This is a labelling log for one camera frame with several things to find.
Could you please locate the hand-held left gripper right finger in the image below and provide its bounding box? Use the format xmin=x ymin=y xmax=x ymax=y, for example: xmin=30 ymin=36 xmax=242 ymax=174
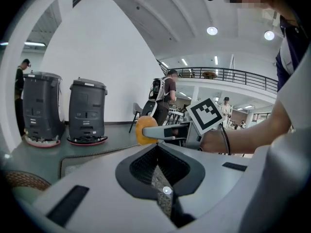
xmin=157 ymin=129 xmax=311 ymax=233

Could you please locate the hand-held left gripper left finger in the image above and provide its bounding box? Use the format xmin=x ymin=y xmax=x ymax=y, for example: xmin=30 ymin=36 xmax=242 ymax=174
xmin=14 ymin=143 xmax=178 ymax=233

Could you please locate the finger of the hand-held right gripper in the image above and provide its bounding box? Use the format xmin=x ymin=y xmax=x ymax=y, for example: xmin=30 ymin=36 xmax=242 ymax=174
xmin=141 ymin=123 xmax=193 ymax=141

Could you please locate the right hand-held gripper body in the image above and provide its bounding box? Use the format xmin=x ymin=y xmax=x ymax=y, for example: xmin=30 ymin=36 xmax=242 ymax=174
xmin=184 ymin=97 xmax=225 ymax=152

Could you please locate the round orange-yellow food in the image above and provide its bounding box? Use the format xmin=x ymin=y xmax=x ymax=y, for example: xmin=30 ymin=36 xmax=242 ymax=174
xmin=135 ymin=115 xmax=159 ymax=146

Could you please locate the person's right forearm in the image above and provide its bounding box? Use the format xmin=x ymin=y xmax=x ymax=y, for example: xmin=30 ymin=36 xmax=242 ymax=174
xmin=201 ymin=98 xmax=292 ymax=155

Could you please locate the grey table mat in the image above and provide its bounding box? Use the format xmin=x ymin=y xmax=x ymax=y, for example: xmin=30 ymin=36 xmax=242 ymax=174
xmin=59 ymin=143 xmax=140 ymax=179

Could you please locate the grey chair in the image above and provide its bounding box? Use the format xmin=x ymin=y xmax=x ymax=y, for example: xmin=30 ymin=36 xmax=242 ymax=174
xmin=128 ymin=102 xmax=144 ymax=133

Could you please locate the black balcony railing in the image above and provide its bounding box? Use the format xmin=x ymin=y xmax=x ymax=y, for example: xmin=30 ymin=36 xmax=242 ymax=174
xmin=156 ymin=59 xmax=279 ymax=93

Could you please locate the brown woven basket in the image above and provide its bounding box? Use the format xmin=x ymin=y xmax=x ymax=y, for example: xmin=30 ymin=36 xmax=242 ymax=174
xmin=1 ymin=170 xmax=52 ymax=192

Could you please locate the grey cleaning robot with white side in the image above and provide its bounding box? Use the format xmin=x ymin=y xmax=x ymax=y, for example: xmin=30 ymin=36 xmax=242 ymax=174
xmin=22 ymin=71 xmax=66 ymax=148

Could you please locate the person's torso in dark-white clothing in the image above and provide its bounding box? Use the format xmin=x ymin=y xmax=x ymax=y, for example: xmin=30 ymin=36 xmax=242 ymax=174
xmin=264 ymin=0 xmax=311 ymax=133

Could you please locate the long ceiling light strip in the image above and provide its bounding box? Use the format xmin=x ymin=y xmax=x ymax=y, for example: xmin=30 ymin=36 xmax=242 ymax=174
xmin=23 ymin=41 xmax=47 ymax=48

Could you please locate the black cable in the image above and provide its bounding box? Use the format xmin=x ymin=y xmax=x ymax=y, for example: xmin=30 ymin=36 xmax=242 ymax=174
xmin=218 ymin=122 xmax=232 ymax=156

